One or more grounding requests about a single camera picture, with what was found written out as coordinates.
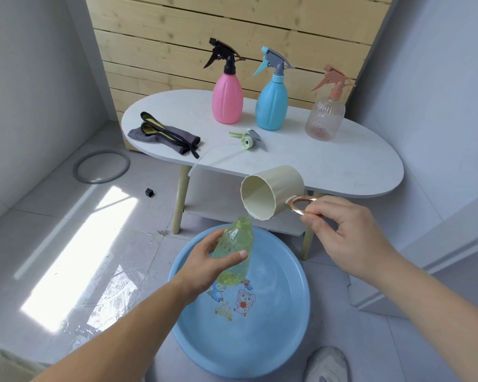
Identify blue plastic basin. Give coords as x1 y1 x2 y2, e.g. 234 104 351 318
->
168 223 311 380

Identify grey rubber ring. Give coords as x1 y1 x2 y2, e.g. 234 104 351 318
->
72 150 131 185

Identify green clear spray bottle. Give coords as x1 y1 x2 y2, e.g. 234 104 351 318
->
211 216 255 286

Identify person's right hand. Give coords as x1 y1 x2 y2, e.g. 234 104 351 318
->
301 195 401 281

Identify blue spray bottle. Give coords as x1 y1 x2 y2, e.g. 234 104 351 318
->
255 80 289 131

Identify pink spray bottle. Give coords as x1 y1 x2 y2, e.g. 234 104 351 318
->
212 73 244 125

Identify person's left hand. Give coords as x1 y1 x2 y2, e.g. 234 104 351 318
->
174 228 249 306

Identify person's right white shoe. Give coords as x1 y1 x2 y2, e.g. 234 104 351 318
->
302 345 351 382

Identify person's right forearm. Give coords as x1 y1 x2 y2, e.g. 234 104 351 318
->
366 250 478 382

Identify white oval table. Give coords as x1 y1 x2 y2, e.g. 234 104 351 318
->
121 89 405 261

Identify orange spray head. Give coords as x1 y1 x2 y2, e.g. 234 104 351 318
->
311 64 356 102

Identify green grey spray nozzle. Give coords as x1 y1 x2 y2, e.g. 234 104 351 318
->
187 128 267 178

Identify blue grey spray nozzle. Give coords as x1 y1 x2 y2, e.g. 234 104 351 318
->
253 46 295 83

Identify person's left forearm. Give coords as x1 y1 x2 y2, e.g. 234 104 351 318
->
31 274 192 382

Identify black spray nozzle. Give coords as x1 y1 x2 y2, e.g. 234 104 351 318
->
203 38 246 76

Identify grey cloth with black trim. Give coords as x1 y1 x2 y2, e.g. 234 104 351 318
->
127 111 201 159

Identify beige cup with metal handle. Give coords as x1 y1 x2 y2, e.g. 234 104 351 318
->
240 165 318 222

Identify clear ribbed spray bottle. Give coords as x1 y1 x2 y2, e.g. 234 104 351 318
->
304 97 346 141

